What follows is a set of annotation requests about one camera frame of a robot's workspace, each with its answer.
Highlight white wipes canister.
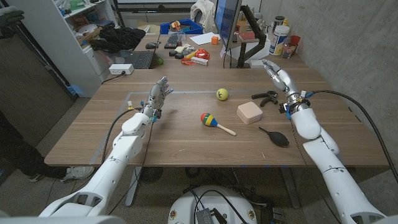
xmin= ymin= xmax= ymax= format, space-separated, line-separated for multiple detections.
xmin=269 ymin=25 xmax=291 ymax=57

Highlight white paper sheet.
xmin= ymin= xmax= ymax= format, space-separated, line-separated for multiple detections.
xmin=189 ymin=31 xmax=221 ymax=46

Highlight computer monitor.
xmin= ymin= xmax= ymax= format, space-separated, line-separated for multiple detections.
xmin=214 ymin=0 xmax=243 ymax=52

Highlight black rubber air blower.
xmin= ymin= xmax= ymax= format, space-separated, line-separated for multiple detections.
xmin=258 ymin=126 xmax=290 ymax=148

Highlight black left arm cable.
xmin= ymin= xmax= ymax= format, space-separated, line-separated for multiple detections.
xmin=101 ymin=107 xmax=143 ymax=164

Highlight white sneaker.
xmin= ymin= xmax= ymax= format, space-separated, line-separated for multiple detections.
xmin=59 ymin=166 xmax=95 ymax=184

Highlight white flat box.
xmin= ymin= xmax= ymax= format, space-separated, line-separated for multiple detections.
xmin=249 ymin=58 xmax=268 ymax=70

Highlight small white long box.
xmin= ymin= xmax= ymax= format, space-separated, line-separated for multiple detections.
xmin=190 ymin=56 xmax=210 ymax=67

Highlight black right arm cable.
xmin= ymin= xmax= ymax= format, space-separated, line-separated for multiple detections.
xmin=305 ymin=89 xmax=398 ymax=185

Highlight dark gloved person hand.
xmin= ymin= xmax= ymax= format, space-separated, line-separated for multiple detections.
xmin=0 ymin=5 xmax=25 ymax=40

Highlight pink square jewelry box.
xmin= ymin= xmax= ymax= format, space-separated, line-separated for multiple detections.
xmin=236 ymin=101 xmax=264 ymax=126

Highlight blue plastic bin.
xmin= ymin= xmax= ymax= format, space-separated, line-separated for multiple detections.
xmin=159 ymin=18 xmax=205 ymax=35

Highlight colourful striped wooden maraca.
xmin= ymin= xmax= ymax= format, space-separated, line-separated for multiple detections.
xmin=200 ymin=113 xmax=238 ymax=137

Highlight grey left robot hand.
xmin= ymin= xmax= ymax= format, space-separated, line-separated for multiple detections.
xmin=142 ymin=76 xmax=175 ymax=119

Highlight person leg dark trousers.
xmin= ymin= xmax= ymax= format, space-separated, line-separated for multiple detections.
xmin=0 ymin=110 xmax=68 ymax=180

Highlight white shelf unit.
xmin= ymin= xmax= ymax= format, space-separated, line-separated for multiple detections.
xmin=5 ymin=0 xmax=121 ymax=98

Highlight black crumpled cloth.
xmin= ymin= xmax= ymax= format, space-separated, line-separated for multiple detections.
xmin=89 ymin=26 xmax=147 ymax=54

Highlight dark lidded bottle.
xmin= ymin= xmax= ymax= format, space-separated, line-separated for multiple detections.
xmin=272 ymin=16 xmax=285 ymax=32

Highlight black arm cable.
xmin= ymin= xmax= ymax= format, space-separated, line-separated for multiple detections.
xmin=101 ymin=107 xmax=143 ymax=164
xmin=305 ymin=89 xmax=398 ymax=185

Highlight black laptop keyboard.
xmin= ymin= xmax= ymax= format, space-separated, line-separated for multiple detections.
xmin=119 ymin=49 xmax=157 ymax=70

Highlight red coiled cord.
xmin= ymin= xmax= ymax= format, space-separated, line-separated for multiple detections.
xmin=194 ymin=48 xmax=211 ymax=61

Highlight grey table leg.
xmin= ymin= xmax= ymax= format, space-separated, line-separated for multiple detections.
xmin=280 ymin=167 xmax=302 ymax=210
xmin=124 ymin=167 xmax=143 ymax=207

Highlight white robot torso base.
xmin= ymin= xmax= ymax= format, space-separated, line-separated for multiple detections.
xmin=167 ymin=185 xmax=259 ymax=224

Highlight white jacket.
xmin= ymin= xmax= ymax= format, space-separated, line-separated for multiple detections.
xmin=190 ymin=0 xmax=217 ymax=32

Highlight black spring clamp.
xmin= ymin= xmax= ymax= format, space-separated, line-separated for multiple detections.
xmin=251 ymin=90 xmax=280 ymax=108

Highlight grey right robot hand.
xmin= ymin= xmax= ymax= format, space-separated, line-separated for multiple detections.
xmin=261 ymin=58 xmax=312 ymax=114

